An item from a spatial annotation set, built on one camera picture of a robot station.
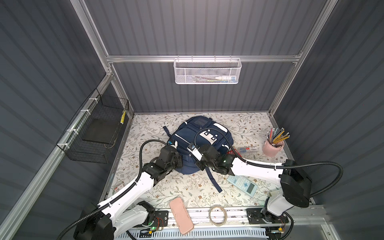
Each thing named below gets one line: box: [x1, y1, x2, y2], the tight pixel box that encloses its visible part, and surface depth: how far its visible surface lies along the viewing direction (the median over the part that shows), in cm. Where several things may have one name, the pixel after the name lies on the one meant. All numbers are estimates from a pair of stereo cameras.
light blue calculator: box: [227, 175, 258, 197], surface depth 84 cm
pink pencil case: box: [169, 197, 194, 235], surface depth 74 cm
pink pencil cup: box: [262, 140, 285, 157], surface depth 92 cm
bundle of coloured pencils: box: [267, 127, 291, 145], surface depth 92 cm
